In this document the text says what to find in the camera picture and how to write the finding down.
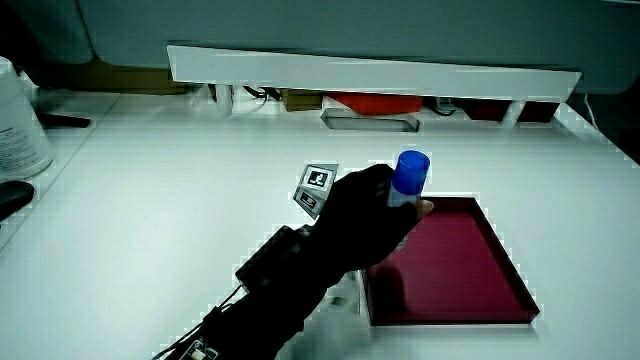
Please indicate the grey rectangular tray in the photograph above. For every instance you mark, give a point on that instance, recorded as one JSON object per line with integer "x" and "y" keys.
{"x": 340, "y": 121}

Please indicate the brown cardboard box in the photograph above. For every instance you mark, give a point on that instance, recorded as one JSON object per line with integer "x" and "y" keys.
{"x": 301, "y": 100}

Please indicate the large brown cardboard sheet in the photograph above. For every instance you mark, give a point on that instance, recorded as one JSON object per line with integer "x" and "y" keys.
{"x": 115, "y": 77}

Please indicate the white plastic container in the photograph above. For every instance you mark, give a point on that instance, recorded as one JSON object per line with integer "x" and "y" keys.
{"x": 17, "y": 130}

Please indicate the black flat bar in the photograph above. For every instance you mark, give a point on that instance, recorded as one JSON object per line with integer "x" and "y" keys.
{"x": 62, "y": 120}

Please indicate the glue stick with blue cap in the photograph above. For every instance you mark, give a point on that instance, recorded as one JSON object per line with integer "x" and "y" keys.
{"x": 409, "y": 175}

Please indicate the orange red box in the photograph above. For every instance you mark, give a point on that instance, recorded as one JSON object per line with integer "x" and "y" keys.
{"x": 377, "y": 102}

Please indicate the dark red rectangular plate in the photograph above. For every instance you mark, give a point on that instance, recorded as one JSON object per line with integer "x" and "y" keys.
{"x": 450, "y": 265}

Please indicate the dark red box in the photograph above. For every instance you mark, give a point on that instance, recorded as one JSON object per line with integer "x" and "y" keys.
{"x": 482, "y": 110}

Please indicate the white desk shelf riser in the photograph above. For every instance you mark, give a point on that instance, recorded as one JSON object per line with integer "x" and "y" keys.
{"x": 370, "y": 75}

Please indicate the person's left hand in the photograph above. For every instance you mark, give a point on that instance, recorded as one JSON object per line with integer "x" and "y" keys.
{"x": 360, "y": 225}

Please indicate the black rounded device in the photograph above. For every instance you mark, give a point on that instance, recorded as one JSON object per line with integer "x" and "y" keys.
{"x": 14, "y": 196}

